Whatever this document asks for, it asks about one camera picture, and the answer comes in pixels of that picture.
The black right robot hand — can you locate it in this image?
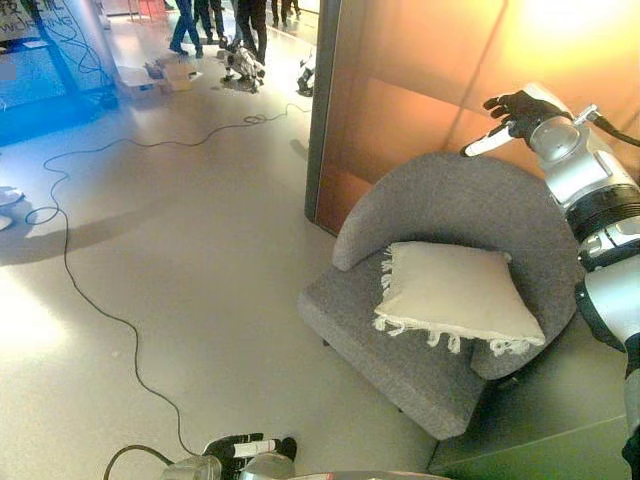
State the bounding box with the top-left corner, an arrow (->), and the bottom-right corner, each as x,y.
459,89 -> 572,158

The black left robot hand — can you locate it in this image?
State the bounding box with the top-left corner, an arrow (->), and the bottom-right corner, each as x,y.
204,432 -> 282,472

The white fringed pillow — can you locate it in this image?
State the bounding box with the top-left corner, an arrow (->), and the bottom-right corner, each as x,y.
372,241 -> 547,357

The grey fabric tub sofa chair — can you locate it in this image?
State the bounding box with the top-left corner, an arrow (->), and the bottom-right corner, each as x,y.
297,152 -> 594,441

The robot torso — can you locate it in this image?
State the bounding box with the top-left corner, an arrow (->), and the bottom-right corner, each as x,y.
294,469 -> 451,480

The white black robot dog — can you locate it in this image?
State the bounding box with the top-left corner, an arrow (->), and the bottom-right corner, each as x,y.
296,48 -> 318,98
218,43 -> 267,94

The person in dark trousers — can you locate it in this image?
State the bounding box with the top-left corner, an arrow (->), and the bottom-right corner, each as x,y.
168,0 -> 206,59
233,0 -> 269,66
193,0 -> 227,45

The open cardboard box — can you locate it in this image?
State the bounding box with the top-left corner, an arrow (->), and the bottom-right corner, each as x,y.
158,60 -> 204,94

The flat white box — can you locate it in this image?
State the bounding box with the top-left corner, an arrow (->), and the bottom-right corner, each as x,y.
117,64 -> 167,100

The blue lit display panel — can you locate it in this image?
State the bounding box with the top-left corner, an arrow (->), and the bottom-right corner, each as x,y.
0,0 -> 119,146

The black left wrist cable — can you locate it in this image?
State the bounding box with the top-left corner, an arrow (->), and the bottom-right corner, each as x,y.
102,444 -> 201,480

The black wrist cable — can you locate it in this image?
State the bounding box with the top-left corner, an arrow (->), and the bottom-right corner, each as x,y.
102,444 -> 201,480
593,112 -> 640,149

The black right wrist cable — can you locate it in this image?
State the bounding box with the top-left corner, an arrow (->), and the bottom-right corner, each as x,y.
593,112 -> 640,149

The thin black floor cable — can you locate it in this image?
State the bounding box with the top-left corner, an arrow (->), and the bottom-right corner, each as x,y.
24,102 -> 314,456

